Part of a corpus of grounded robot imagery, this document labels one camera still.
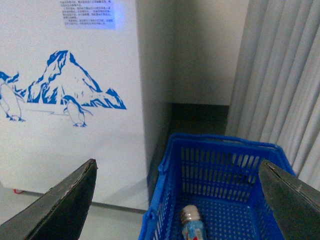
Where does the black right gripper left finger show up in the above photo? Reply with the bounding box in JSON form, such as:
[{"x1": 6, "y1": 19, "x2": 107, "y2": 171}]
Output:
[{"x1": 0, "y1": 159, "x2": 98, "y2": 240}]

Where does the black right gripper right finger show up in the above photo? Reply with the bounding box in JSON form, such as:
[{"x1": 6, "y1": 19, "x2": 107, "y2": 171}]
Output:
[{"x1": 258, "y1": 160, "x2": 320, "y2": 240}]

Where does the tea bottle with blue label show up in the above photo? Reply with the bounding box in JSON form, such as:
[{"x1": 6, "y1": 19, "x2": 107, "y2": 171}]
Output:
[{"x1": 180, "y1": 204, "x2": 208, "y2": 240}]

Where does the blue plastic shopping basket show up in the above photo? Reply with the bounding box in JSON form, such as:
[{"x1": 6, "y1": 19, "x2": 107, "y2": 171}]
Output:
[{"x1": 139, "y1": 133, "x2": 293, "y2": 240}]

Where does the white vertical curtain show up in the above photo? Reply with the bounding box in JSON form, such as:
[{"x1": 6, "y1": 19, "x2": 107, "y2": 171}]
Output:
[{"x1": 226, "y1": 0, "x2": 320, "y2": 189}]

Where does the white blue chest freezer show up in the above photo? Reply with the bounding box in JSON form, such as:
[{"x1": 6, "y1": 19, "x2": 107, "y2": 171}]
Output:
[{"x1": 0, "y1": 0, "x2": 174, "y2": 210}]

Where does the grey instruction sticker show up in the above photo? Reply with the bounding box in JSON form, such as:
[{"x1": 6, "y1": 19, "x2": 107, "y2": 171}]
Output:
[{"x1": 59, "y1": 0, "x2": 116, "y2": 30}]

